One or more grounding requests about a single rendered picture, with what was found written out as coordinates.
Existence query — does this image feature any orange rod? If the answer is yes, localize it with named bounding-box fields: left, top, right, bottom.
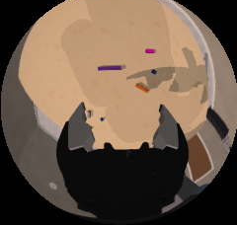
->
left=135, top=83, right=149, bottom=93

